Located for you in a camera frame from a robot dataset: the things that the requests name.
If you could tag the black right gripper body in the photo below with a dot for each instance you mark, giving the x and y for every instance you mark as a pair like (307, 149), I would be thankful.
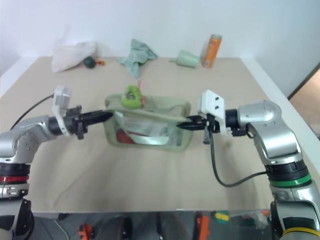
(208, 123)

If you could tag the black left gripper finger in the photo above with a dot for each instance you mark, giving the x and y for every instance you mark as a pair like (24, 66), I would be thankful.
(97, 114)
(96, 120)

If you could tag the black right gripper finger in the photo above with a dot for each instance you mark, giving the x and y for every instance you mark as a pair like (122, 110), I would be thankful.
(193, 119)
(193, 126)

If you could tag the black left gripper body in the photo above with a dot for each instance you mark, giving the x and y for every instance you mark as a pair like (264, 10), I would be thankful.
(76, 121)

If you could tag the green mesh zip pouch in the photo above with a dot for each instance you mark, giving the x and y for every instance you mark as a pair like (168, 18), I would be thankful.
(160, 102)

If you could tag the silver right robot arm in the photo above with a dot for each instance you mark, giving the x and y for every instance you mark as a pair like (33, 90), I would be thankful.
(275, 135)

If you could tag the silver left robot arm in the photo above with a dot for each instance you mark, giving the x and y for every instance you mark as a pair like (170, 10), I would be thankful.
(25, 132)

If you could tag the red item inside pouch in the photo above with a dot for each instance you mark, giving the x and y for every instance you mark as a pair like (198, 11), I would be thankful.
(123, 137)

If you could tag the small red orange object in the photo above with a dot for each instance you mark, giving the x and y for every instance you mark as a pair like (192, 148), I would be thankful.
(100, 62)

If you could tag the dark green round object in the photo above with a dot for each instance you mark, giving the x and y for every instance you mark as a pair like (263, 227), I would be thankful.
(89, 62)

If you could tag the light green cup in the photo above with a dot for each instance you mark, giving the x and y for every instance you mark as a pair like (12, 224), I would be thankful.
(187, 58)

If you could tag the beige tablecloth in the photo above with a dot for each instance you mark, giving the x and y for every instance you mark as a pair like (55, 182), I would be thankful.
(150, 175)

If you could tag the white plastic bag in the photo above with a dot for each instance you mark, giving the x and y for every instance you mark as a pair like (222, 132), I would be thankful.
(67, 55)

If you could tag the orange drink can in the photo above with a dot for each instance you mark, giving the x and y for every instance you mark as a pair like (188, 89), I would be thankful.
(212, 51)

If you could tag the crumpled pale green cloth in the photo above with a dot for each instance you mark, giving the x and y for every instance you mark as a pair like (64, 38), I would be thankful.
(137, 55)

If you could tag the green yellow object under table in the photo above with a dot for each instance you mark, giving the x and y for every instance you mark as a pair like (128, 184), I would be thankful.
(222, 216)

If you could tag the orange object under table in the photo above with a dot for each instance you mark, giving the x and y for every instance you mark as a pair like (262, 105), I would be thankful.
(86, 231)
(203, 226)

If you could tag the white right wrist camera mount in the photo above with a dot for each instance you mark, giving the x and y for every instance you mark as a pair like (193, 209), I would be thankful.
(212, 102)

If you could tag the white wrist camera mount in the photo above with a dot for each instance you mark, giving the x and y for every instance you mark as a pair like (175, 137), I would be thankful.
(61, 97)
(212, 102)

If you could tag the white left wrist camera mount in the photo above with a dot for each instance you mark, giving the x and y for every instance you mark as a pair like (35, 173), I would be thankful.
(61, 97)

